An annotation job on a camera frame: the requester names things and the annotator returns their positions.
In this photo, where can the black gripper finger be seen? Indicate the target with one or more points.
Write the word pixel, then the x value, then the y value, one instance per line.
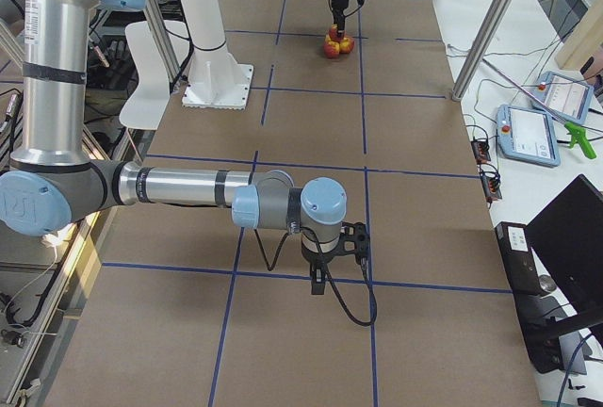
pixel 339 34
pixel 317 283

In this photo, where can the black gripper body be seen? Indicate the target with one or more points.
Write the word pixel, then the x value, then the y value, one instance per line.
pixel 338 2
pixel 315 257

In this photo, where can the lone red yellow apple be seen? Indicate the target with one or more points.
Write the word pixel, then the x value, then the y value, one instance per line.
pixel 331 32

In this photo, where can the red yellow apple far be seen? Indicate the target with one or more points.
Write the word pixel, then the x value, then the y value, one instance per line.
pixel 346 45

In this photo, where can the red yellow apple right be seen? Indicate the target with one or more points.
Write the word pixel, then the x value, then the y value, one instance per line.
pixel 332 49

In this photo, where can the black computer box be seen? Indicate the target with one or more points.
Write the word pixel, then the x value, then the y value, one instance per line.
pixel 518 259

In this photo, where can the near teach pendant tablet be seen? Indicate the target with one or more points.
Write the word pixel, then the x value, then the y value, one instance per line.
pixel 525 134

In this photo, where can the teach pendant tablet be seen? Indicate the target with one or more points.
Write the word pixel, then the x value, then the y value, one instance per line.
pixel 568 97
pixel 525 134

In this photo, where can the far teach pendant tablet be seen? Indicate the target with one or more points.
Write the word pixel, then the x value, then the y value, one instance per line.
pixel 568 97

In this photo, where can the black monitor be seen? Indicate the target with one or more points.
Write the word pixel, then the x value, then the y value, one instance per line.
pixel 567 238

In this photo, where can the white camera post base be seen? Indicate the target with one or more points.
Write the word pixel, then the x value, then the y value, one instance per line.
pixel 215 78

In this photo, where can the aluminium frame post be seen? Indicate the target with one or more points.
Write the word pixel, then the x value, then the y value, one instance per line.
pixel 477 51

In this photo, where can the usb hub with cables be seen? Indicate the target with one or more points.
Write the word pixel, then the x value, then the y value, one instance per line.
pixel 480 145

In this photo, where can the green handled reacher grabber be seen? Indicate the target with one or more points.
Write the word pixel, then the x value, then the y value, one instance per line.
pixel 577 132

